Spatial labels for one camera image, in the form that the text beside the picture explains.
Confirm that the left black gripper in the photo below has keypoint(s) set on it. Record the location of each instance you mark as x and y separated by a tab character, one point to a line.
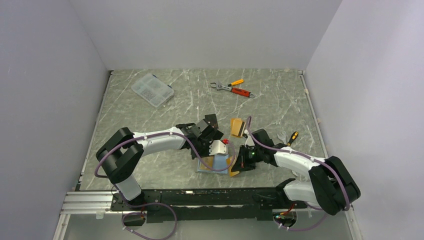
208	142

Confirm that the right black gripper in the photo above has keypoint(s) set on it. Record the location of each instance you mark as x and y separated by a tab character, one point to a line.
242	164

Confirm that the single gold credit card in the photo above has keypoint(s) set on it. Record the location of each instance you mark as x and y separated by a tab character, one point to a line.
205	164

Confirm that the black card wallet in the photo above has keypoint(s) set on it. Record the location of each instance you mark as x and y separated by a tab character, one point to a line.
212	120

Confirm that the grey card holder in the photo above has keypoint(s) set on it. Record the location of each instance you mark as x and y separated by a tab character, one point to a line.
216	162

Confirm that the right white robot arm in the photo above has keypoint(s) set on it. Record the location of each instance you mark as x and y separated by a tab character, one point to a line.
327	183

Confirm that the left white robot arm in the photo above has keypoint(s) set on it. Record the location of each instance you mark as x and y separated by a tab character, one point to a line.
119	156

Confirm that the yellow black screwdriver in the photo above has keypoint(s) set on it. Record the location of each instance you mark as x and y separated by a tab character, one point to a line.
292	138

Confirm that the red adjustable wrench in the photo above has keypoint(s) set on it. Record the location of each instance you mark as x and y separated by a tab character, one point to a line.
237	91

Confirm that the clear plastic organizer box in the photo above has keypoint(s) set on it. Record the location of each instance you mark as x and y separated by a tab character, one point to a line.
153	90

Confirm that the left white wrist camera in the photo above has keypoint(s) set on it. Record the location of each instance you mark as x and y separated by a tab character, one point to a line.
218	147

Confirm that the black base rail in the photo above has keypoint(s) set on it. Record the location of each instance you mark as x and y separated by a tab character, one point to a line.
160	205

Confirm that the orange handled pliers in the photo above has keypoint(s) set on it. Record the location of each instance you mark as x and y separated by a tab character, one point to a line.
228	85

